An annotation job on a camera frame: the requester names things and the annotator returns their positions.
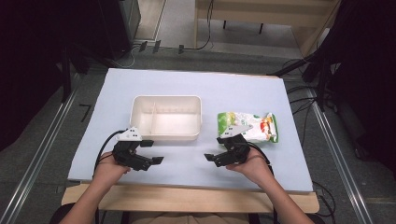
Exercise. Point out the light blue table mat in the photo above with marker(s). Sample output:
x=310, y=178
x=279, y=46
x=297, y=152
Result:
x=186, y=84

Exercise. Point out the light wooden bench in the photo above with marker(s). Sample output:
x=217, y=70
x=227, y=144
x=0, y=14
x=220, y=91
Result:
x=258, y=12

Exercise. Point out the dark curtain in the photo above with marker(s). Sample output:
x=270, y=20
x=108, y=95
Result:
x=370, y=77
x=28, y=62

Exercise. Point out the black metal stand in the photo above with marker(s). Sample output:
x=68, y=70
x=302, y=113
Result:
x=320, y=77

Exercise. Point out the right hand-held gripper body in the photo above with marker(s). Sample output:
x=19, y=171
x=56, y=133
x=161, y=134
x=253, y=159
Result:
x=236, y=151

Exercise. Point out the person's left hand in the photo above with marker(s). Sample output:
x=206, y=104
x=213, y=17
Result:
x=107, y=171

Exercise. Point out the person's right hand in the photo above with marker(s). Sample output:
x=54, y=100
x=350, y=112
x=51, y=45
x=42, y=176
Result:
x=253, y=169

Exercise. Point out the white divided plastic container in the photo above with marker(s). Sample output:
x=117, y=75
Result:
x=168, y=121

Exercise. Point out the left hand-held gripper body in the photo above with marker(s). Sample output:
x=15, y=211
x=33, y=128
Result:
x=127, y=155

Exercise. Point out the metal floor rail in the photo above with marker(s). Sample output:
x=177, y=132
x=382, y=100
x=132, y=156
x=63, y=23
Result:
x=339, y=155
x=37, y=155

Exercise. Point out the person's beige lap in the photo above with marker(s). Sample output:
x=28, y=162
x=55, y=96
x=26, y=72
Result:
x=186, y=218

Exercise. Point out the wooden table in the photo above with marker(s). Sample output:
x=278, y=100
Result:
x=186, y=199

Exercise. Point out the green and white snack bag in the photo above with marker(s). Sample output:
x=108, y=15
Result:
x=263, y=126

